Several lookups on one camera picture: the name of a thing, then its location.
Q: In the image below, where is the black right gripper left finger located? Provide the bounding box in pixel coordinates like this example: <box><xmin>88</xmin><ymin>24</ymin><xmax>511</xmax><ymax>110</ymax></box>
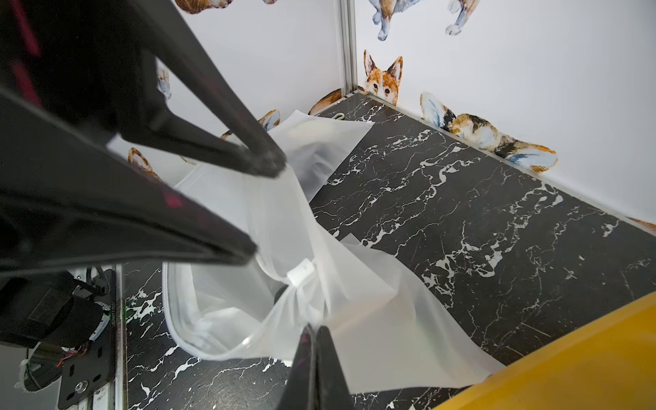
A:
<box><xmin>277</xmin><ymin>326</ymin><xmax>315</xmax><ymax>410</ymax></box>

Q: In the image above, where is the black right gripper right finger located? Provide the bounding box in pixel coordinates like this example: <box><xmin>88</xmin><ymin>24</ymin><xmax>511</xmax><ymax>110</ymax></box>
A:
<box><xmin>314</xmin><ymin>326</ymin><xmax>355</xmax><ymax>410</ymax></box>

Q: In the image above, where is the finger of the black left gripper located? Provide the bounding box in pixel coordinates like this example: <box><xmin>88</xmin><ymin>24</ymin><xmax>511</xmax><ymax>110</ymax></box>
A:
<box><xmin>96</xmin><ymin>0</ymin><xmax>287</xmax><ymax>179</ymax></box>
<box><xmin>1</xmin><ymin>91</ymin><xmax>256</xmax><ymax>277</ymax></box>

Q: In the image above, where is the yellow plastic tray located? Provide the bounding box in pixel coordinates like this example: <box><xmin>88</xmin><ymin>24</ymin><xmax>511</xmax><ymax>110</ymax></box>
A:
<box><xmin>439</xmin><ymin>294</ymin><xmax>655</xmax><ymax>409</ymax></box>

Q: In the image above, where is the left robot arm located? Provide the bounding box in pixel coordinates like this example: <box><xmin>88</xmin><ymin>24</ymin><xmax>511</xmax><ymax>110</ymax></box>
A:
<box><xmin>1</xmin><ymin>1</ymin><xmax>285</xmax><ymax>362</ymax></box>

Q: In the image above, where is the aluminium frame post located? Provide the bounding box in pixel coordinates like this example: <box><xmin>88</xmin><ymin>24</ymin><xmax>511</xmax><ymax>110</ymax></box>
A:
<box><xmin>335</xmin><ymin>0</ymin><xmax>358</xmax><ymax>97</ymax></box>

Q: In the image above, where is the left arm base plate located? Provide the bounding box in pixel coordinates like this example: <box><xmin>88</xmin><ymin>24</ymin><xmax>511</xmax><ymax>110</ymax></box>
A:
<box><xmin>57</xmin><ymin>268</ymin><xmax>120</xmax><ymax>409</ymax></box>

